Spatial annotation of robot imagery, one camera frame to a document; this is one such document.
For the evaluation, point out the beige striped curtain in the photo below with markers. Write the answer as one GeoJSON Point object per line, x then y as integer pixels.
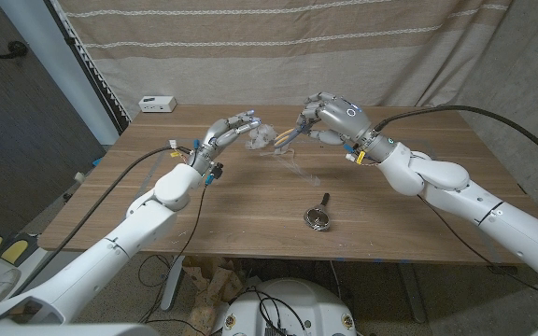
{"type": "Point", "coordinates": [203, 56]}

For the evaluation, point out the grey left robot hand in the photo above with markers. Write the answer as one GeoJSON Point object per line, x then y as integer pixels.
{"type": "Point", "coordinates": [217, 135]}

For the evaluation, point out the small blue object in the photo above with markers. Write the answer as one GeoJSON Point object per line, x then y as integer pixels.
{"type": "Point", "coordinates": [97, 162]}

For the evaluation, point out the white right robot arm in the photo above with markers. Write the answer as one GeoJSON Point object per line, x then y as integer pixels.
{"type": "Point", "coordinates": [484, 205]}

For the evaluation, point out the white power strip box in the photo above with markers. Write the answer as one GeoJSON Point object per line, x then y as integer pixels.
{"type": "Point", "coordinates": [157, 103]}

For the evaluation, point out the white table leg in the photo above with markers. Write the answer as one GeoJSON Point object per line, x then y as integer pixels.
{"type": "Point", "coordinates": [172, 284]}

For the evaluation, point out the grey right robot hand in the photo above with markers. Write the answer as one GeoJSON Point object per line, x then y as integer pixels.
{"type": "Point", "coordinates": [344, 119]}

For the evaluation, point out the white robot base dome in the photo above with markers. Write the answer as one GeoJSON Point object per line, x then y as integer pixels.
{"type": "Point", "coordinates": [325, 303]}

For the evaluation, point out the crumpled brown paper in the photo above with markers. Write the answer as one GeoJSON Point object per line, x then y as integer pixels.
{"type": "Point", "coordinates": [213, 284]}

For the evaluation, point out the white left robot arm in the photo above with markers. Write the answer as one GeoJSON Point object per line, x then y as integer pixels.
{"type": "Point", "coordinates": [110, 256]}

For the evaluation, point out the small white roll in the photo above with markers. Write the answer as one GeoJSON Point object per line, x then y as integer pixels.
{"type": "Point", "coordinates": [80, 177]}

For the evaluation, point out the black zigzag edged strip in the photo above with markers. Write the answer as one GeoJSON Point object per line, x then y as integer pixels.
{"type": "Point", "coordinates": [90, 65]}

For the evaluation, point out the grey table leg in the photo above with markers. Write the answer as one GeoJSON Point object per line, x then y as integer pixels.
{"type": "Point", "coordinates": [411, 294]}

